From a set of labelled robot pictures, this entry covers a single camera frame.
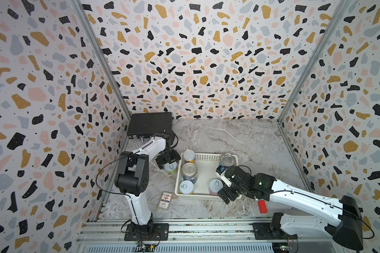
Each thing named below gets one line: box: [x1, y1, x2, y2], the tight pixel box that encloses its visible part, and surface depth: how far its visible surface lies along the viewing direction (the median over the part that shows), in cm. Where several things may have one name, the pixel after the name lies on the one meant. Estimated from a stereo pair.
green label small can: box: [163, 161, 178, 175], surface depth 92 cm
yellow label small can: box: [178, 180, 195, 195], surface depth 84 cm
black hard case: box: [126, 111, 173, 140], surface depth 123 cm
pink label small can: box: [208, 178, 224, 196], surface depth 85 cm
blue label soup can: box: [218, 153, 236, 168], surface depth 90 cm
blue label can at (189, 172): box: [181, 162, 198, 185], surface depth 85 cm
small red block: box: [257, 200, 268, 214], surface depth 83 cm
